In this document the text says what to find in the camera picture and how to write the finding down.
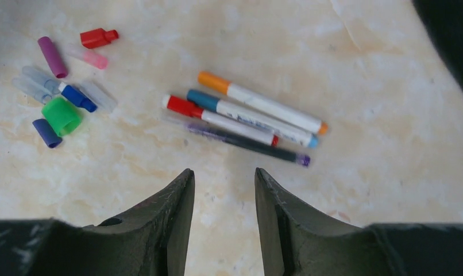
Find red cap white marker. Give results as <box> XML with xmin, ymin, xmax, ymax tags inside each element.
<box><xmin>162</xmin><ymin>94</ymin><xmax>279</xmax><ymax>147</ymax></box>

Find pink clear pen cap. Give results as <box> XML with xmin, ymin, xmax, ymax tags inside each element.
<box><xmin>63</xmin><ymin>44</ymin><xmax>108</xmax><ymax>70</ymax></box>

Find black cream flower blanket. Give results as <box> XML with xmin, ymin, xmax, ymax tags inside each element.
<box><xmin>412</xmin><ymin>0</ymin><xmax>463</xmax><ymax>91</ymax></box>

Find magenta pen cap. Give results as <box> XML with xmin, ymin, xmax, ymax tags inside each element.
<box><xmin>37</xmin><ymin>36</ymin><xmax>68</xmax><ymax>79</ymax></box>

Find red pen cap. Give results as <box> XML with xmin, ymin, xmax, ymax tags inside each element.
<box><xmin>80</xmin><ymin>28</ymin><xmax>119</xmax><ymax>49</ymax></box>

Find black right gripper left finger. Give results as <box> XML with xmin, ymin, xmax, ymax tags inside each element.
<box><xmin>0</xmin><ymin>169</ymin><xmax>195</xmax><ymax>275</ymax></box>

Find green cap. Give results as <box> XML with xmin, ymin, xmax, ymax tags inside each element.
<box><xmin>41</xmin><ymin>97</ymin><xmax>82</xmax><ymax>137</ymax></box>

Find dark purple gel pen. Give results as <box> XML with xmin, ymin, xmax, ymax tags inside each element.
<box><xmin>167</xmin><ymin>116</ymin><xmax>311</xmax><ymax>168</ymax></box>

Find teal cap white marker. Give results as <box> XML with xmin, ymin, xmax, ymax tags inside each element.
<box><xmin>186</xmin><ymin>89</ymin><xmax>319</xmax><ymax>148</ymax></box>

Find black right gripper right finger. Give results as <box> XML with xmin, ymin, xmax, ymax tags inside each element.
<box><xmin>254</xmin><ymin>168</ymin><xmax>463</xmax><ymax>275</ymax></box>

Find blue pen cap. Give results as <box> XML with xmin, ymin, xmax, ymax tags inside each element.
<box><xmin>58</xmin><ymin>82</ymin><xmax>98</xmax><ymax>113</ymax></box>

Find orange cap marker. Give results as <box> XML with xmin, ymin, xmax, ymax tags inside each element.
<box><xmin>197</xmin><ymin>71</ymin><xmax>329</xmax><ymax>135</ymax></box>

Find purple cap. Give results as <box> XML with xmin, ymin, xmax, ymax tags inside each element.
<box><xmin>32</xmin><ymin>118</ymin><xmax>63</xmax><ymax>148</ymax></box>

